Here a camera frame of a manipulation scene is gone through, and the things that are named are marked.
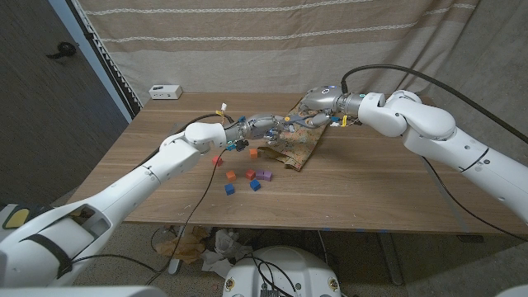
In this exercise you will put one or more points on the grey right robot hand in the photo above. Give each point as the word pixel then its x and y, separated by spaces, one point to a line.
pixel 326 99

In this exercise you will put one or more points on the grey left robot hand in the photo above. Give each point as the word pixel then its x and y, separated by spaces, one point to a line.
pixel 260 125

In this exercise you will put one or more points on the floral brown wrapping paper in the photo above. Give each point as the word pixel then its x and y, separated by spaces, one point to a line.
pixel 301 144

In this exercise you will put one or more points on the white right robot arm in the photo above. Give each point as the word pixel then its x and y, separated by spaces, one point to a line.
pixel 425 121

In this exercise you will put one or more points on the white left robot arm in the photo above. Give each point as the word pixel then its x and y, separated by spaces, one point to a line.
pixel 132 185

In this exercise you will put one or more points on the crumpled white paper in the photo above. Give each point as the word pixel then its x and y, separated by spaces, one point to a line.
pixel 224 247

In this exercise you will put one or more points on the crumpled brown paper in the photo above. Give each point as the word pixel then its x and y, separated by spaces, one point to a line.
pixel 181 247

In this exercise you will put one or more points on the orange foam cube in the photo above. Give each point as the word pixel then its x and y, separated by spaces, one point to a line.
pixel 253 153
pixel 231 176

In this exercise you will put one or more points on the red foam cube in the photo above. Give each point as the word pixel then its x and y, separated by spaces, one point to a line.
pixel 250 174
pixel 218 161

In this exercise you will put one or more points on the blue foam cube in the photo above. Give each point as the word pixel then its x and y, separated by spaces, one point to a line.
pixel 229 189
pixel 255 185

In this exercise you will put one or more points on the beige striped curtain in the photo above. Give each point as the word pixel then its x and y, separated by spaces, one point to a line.
pixel 264 49

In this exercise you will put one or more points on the white power strip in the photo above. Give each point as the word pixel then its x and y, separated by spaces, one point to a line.
pixel 165 92

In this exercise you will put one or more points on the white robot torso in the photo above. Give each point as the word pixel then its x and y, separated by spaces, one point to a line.
pixel 301 268

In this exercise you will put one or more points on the metal table leg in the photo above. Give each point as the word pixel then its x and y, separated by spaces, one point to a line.
pixel 175 264
pixel 392 260

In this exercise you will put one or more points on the dark wooden door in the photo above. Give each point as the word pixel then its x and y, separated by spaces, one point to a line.
pixel 41 103

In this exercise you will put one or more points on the black yellow foot pedal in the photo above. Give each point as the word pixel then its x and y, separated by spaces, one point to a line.
pixel 16 216

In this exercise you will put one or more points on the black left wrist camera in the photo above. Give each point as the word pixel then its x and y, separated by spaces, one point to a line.
pixel 242 144

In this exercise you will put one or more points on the black backdrop frame bar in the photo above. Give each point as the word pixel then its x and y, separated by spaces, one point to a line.
pixel 108 68

